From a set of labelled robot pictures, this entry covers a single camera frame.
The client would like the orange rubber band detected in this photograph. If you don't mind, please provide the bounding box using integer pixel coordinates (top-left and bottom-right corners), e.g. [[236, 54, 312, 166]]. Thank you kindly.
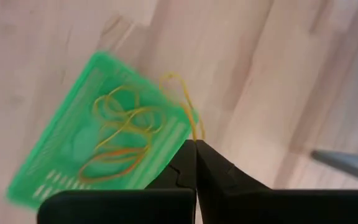
[[78, 147, 150, 184]]

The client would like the yellow rubber band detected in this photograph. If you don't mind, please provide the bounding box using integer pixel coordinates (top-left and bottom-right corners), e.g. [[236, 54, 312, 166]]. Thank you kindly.
[[94, 105, 167, 153], [158, 72, 206, 141], [92, 85, 141, 125]]

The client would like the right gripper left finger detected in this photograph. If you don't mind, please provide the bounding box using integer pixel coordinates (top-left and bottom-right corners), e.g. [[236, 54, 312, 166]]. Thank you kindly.
[[37, 139, 198, 224]]

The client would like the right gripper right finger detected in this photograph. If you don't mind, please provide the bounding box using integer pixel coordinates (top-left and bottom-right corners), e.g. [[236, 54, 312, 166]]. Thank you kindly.
[[196, 139, 358, 224]]

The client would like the grey perforated metal riser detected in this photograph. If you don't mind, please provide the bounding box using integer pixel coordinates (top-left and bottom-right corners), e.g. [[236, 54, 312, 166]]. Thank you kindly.
[[310, 149, 358, 187]]

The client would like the green plastic basket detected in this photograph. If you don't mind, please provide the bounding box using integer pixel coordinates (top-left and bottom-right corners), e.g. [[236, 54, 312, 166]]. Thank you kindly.
[[6, 51, 198, 210]]

